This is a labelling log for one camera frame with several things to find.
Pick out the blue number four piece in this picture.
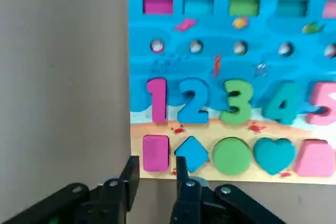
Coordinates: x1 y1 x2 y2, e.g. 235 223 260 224
265 80 303 125

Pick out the green number three piece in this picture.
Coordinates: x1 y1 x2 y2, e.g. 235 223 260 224
219 79 254 126

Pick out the green hexagon piece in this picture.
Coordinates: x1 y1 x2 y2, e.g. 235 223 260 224
212 137 251 176

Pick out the blue number two piece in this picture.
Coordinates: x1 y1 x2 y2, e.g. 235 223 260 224
176 78 209 125

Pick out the blue circle piece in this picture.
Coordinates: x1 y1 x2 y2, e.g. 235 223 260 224
174 136 211 174

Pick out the teal shield piece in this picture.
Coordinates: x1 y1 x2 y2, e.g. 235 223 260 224
252 137 297 176

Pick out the pink number five piece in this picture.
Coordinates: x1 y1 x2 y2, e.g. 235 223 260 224
305 81 336 126

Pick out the colourful wooden toy board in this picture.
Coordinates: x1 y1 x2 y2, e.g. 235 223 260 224
128 0 336 185

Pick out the pink square piece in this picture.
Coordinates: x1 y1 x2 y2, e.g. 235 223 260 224
293 139 336 178

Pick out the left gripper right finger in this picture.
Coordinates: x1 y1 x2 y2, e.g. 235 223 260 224
169 155 287 224

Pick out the pink block piece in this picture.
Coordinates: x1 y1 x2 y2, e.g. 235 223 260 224
142 135 170 173
146 77 169 124

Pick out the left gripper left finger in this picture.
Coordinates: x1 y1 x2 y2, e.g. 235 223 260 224
0 155 140 224

